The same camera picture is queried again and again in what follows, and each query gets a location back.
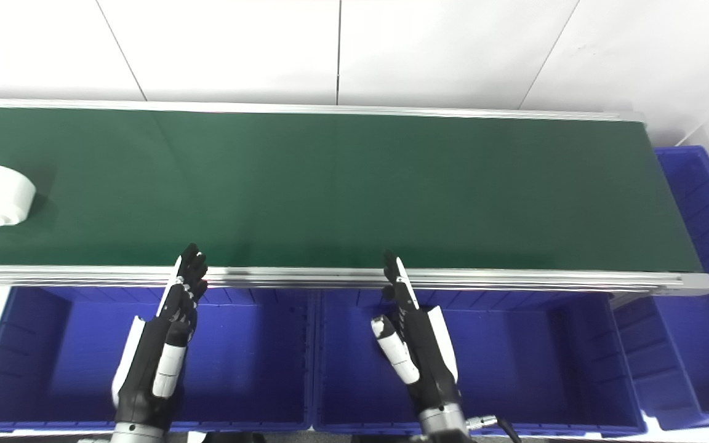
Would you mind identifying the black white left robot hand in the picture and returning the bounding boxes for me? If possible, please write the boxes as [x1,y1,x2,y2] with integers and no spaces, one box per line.
[111,243,209,428]

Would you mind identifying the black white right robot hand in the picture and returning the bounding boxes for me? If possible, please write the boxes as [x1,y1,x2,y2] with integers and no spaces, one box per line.
[371,250,463,415]

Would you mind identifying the blue plastic bin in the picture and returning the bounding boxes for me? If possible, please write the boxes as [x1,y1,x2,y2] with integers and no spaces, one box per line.
[313,289,648,439]
[0,285,316,433]
[613,146,709,431]

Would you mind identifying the black robot torso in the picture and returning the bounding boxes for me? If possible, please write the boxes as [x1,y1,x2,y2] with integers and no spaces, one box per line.
[199,432,266,443]

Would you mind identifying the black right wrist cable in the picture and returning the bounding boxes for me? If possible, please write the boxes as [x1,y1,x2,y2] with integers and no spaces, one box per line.
[465,416,523,443]

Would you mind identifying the green conveyor belt aluminium frame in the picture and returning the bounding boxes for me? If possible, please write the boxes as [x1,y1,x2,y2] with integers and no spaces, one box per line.
[0,97,709,308]

